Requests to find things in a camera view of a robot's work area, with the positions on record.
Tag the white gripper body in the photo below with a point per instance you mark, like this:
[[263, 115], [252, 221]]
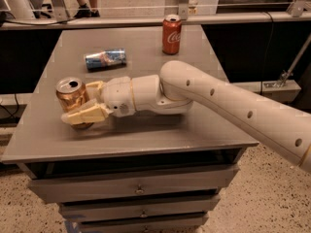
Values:
[[117, 95]]

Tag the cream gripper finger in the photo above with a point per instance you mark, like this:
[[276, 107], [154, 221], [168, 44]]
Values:
[[87, 114], [95, 89]]

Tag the orange LaCroix can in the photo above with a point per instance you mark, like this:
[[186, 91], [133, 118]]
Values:
[[71, 93]]

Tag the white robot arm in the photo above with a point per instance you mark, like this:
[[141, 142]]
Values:
[[173, 90]]

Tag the blue Red Bull can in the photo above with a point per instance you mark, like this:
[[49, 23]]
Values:
[[105, 58]]

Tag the red Coca-Cola can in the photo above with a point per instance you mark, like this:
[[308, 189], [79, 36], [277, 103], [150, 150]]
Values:
[[171, 34]]

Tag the grey drawer cabinet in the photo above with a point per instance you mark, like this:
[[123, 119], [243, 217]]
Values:
[[46, 148]]

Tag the top grey drawer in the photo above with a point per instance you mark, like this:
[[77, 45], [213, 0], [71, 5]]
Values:
[[134, 183]]

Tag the grey drawer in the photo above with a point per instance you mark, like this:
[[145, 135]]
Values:
[[141, 208], [143, 225], [134, 183]]

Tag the middle grey drawer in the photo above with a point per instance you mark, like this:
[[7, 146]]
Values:
[[141, 208]]

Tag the bottom grey drawer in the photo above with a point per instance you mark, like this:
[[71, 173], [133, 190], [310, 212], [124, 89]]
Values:
[[143, 225]]

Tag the grey metal rail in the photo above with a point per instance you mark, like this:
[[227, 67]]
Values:
[[122, 22]]

